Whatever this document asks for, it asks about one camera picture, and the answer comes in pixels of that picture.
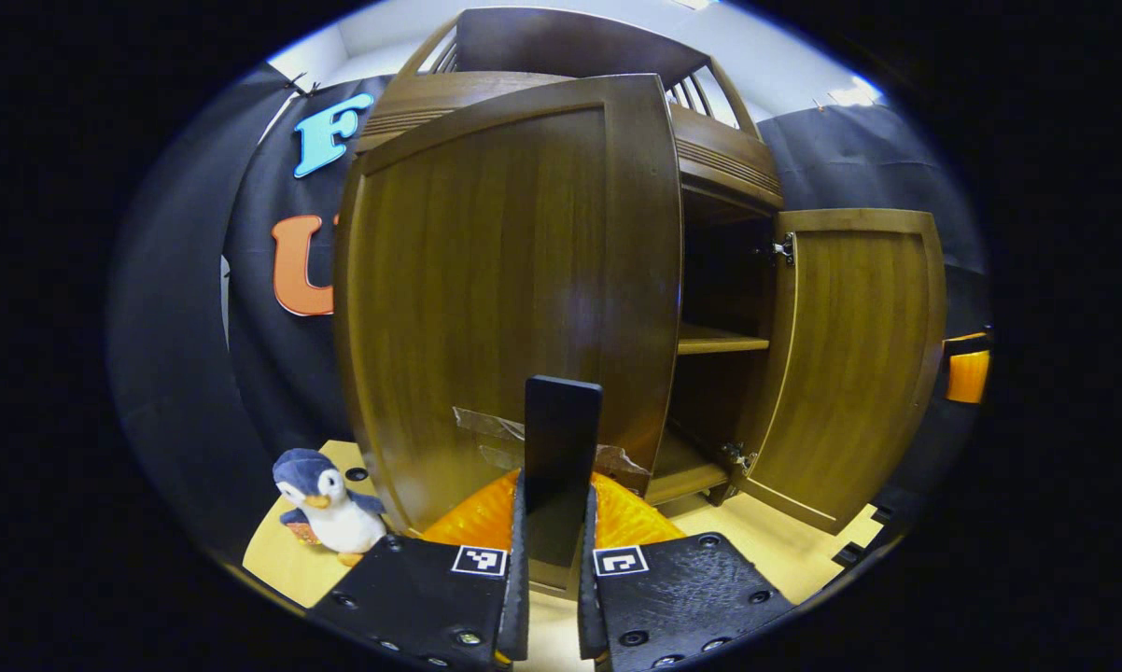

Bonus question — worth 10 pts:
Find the black backdrop cloth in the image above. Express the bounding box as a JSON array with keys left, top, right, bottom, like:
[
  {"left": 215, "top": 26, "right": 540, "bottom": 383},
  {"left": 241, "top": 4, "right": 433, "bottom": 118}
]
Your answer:
[{"left": 104, "top": 63, "right": 991, "bottom": 561}]

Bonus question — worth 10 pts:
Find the small ceiling light panel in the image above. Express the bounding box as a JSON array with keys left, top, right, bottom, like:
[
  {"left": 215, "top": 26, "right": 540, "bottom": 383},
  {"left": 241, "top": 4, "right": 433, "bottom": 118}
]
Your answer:
[{"left": 827, "top": 77, "right": 884, "bottom": 106}]

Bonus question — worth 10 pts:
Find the wooden shoe cabinet door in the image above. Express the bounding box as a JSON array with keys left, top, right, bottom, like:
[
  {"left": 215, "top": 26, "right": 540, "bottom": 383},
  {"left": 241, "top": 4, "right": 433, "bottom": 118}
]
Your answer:
[
  {"left": 731, "top": 207, "right": 947, "bottom": 535},
  {"left": 332, "top": 73, "right": 685, "bottom": 598}
]

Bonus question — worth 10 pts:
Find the penguin plush toy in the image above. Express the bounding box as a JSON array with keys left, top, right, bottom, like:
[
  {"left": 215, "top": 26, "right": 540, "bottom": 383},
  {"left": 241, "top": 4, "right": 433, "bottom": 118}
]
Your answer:
[{"left": 272, "top": 448, "right": 389, "bottom": 567}]

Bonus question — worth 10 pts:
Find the wooden double-door shoe cabinet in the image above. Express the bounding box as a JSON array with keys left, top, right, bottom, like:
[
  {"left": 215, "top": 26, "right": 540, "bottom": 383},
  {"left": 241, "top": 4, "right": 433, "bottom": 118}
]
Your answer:
[{"left": 356, "top": 7, "right": 786, "bottom": 510}]

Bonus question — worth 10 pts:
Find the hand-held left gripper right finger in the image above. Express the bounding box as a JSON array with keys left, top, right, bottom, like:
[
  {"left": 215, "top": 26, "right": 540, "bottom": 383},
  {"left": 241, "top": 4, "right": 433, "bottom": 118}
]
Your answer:
[{"left": 577, "top": 471, "right": 795, "bottom": 672}]

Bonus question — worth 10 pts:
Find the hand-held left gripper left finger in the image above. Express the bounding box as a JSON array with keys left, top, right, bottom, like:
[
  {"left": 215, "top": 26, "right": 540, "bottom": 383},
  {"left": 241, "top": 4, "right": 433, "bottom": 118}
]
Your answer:
[{"left": 307, "top": 469, "right": 531, "bottom": 671}]

